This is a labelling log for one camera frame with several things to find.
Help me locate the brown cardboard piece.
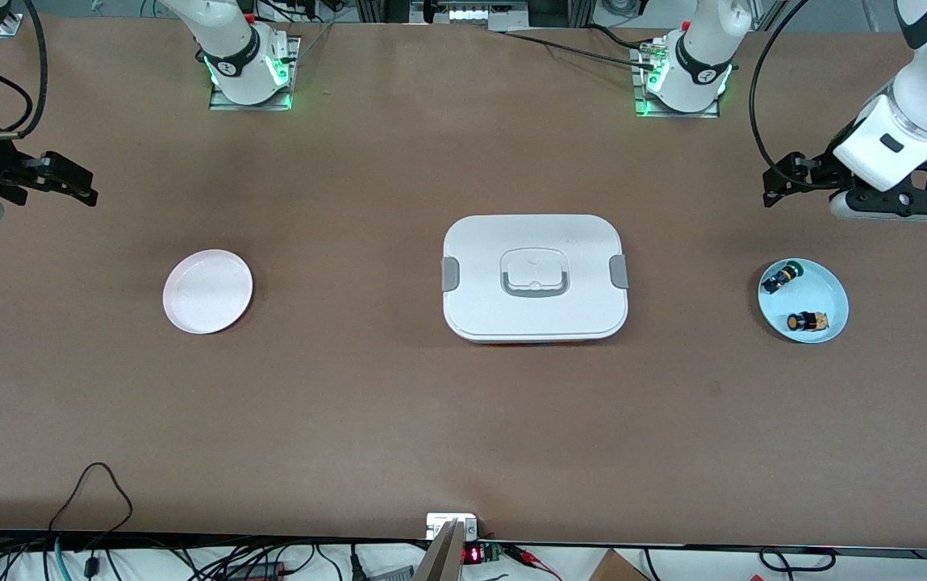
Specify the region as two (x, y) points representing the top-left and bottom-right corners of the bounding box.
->
(588, 549), (651, 581)

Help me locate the green push button switch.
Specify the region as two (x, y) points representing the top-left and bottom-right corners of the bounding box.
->
(762, 261), (803, 294)

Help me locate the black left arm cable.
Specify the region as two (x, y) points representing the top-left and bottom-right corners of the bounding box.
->
(750, 0), (817, 191)

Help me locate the thin black tabletop cable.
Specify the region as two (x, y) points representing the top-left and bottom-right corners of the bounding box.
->
(503, 29), (658, 67)

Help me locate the light blue round plate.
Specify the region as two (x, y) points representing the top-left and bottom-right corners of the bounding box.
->
(757, 257), (850, 345)

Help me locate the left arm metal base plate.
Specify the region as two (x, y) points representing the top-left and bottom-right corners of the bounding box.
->
(631, 44), (720, 119)

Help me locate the small white edge device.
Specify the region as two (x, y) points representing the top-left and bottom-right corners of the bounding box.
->
(426, 513), (480, 540)

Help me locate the loose black looped cable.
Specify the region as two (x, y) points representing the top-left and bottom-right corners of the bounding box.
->
(48, 462), (135, 558)

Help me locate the aluminium profile bar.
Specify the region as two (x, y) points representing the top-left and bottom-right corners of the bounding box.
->
(413, 519), (464, 581)

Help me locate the pink round plate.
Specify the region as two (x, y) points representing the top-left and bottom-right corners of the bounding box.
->
(162, 249), (254, 335)

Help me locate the white lidded storage box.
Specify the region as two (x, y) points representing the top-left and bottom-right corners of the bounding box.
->
(441, 214), (629, 345)

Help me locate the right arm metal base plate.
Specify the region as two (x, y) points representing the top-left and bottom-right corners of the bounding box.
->
(209, 34), (303, 111)

